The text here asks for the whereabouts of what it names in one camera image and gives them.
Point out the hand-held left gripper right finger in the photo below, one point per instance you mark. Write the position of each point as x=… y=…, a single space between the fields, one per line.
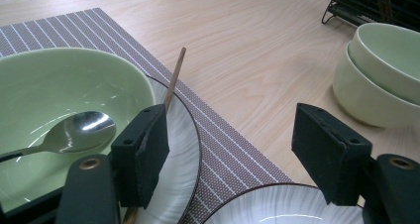
x=327 y=154

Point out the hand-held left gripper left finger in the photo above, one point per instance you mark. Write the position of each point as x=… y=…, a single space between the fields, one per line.
x=142 y=154

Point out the white plate with dark rim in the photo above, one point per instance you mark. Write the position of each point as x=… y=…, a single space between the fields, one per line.
x=280 y=207
x=178 y=171

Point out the metal spoon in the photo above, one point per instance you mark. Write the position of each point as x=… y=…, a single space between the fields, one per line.
x=79 y=131

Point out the brown wooden chopstick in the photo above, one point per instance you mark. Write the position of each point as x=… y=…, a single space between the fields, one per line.
x=379 y=1
x=175 y=78
x=387 y=2

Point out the striped grey placemat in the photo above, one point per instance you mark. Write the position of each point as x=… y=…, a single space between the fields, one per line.
x=82 y=29

